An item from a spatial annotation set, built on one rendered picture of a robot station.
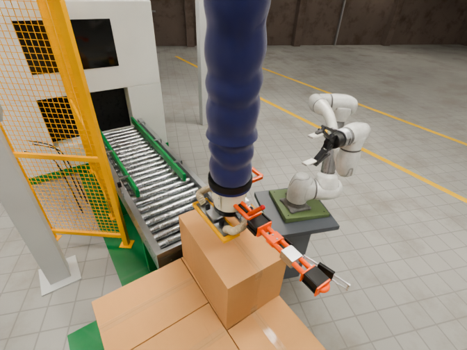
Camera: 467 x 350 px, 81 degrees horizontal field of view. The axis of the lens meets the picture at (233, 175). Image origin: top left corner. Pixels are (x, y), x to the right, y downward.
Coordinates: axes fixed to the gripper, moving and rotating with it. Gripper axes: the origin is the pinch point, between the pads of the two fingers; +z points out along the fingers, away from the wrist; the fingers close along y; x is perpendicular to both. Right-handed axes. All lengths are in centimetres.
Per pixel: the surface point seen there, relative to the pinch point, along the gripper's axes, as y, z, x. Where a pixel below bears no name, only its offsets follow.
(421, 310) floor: 158, -115, -60
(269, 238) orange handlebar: 33.1, 25.0, -8.3
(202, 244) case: 64, 39, 28
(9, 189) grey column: 57, 124, 130
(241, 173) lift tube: 13.6, 23.1, 16.9
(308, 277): 32, 26, -32
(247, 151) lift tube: 3.2, 20.0, 17.2
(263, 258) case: 64, 16, 1
